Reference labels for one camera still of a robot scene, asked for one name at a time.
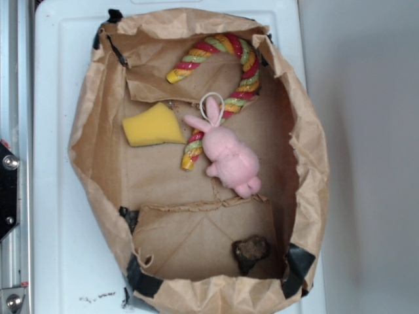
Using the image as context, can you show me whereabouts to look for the yellow sponge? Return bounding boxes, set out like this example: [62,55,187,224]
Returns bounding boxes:
[122,102,187,147]

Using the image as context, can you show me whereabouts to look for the multicolored twisted rope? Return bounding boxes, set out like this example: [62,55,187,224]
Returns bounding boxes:
[166,33,261,171]

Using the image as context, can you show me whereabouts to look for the dark brown rock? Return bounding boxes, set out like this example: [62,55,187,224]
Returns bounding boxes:
[232,235,271,275]

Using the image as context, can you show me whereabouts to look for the aluminium frame rail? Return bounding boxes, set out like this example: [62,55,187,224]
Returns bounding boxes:
[1,1,34,313]

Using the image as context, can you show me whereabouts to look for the black metal bracket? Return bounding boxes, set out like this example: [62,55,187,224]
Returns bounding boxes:
[0,140,20,241]

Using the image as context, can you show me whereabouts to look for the pink plush bunny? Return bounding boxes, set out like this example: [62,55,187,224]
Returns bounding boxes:
[183,92,261,198]

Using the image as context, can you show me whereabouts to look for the brown paper bag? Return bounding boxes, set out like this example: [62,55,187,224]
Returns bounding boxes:
[69,8,329,313]

